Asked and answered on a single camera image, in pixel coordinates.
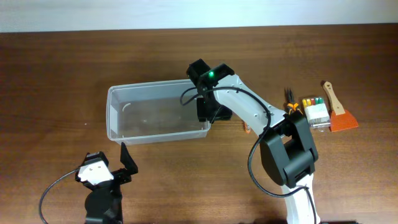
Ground clear plastic container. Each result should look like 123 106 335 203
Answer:
106 79 211 145

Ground orange black long-nose pliers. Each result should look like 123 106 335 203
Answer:
285 88 303 114

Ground clear case of screwdriver bits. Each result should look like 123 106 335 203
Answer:
302 97 331 129

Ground orange scraper with wooden handle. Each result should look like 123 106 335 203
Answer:
323 82 359 132

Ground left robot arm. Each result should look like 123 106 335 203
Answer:
75 142 138 224

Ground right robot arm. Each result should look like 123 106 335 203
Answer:
186 59 321 223

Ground orange socket bit rail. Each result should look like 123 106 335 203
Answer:
244 122 251 134

